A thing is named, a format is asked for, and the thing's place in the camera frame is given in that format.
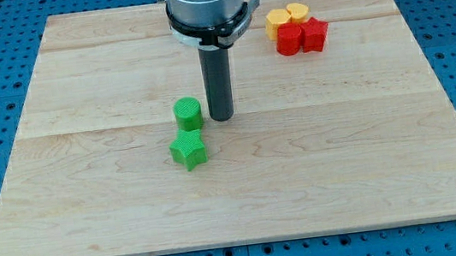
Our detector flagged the green circle block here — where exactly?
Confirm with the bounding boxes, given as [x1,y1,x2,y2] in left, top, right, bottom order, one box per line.
[173,97,204,131]

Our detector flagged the red circle block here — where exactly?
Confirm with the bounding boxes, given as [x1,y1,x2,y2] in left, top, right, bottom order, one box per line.
[276,22,303,56]

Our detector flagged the green star block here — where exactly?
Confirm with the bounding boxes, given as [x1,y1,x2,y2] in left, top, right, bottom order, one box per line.
[169,128,209,171]

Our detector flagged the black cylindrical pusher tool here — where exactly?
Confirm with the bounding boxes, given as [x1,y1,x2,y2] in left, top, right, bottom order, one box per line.
[198,49,234,122]

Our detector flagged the wooden board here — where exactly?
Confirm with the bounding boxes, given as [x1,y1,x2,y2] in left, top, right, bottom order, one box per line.
[0,0,456,256]

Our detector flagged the yellow hexagon block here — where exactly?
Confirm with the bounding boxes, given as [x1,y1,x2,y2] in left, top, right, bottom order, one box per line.
[265,9,291,41]

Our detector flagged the red star block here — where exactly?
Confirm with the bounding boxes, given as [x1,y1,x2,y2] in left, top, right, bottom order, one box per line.
[300,17,329,53]

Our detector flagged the yellow heart block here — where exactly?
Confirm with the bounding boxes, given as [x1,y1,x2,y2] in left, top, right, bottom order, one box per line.
[286,3,310,24]

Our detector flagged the black clamp ring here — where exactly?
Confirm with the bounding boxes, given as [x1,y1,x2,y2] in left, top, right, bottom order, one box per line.
[165,0,266,56]

